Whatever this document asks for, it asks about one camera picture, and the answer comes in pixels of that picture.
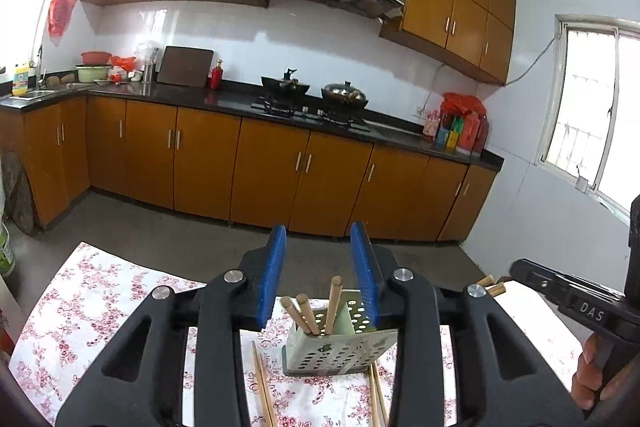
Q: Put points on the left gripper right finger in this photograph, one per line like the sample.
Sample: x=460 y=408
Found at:
x=501 y=378

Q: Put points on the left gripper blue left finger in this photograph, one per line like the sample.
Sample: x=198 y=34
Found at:
x=137 y=379

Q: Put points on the person's right hand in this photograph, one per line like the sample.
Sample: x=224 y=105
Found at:
x=588 y=378

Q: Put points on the floral red white tablecloth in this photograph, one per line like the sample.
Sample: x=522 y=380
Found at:
x=94 y=293

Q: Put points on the green perforated utensil holder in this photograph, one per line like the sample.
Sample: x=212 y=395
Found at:
x=352 y=347

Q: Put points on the right barred window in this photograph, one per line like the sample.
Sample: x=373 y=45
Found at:
x=592 y=135

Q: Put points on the lower wooden base cabinets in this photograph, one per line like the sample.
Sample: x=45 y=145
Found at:
x=238 y=169

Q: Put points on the orange oil bottle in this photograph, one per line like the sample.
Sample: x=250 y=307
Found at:
x=469 y=133

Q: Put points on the red bag over condiments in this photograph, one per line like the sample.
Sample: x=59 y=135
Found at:
x=462 y=104

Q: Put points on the pink labelled bottle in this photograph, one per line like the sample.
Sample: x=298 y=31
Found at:
x=431 y=124

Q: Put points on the black stone countertop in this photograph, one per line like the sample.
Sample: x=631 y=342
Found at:
x=234 y=99

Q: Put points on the green enamel basin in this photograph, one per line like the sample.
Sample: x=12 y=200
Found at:
x=92 y=73

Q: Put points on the red bottle on counter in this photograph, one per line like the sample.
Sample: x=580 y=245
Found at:
x=216 y=76

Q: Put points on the dark wooden cutting board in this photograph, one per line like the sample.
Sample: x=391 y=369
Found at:
x=185 y=67

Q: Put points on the gas stove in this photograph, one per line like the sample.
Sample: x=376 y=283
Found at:
x=309 y=114

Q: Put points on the yellow detergent bottle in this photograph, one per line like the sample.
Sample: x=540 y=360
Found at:
x=20 y=80

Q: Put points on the lidded black wok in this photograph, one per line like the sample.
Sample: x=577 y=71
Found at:
x=342 y=97

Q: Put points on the red basin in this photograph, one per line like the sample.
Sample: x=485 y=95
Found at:
x=95 y=58

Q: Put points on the black wok with handle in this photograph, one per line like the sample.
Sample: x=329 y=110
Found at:
x=287 y=88

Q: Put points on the red plastic bag on wall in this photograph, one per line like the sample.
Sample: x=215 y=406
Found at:
x=59 y=14

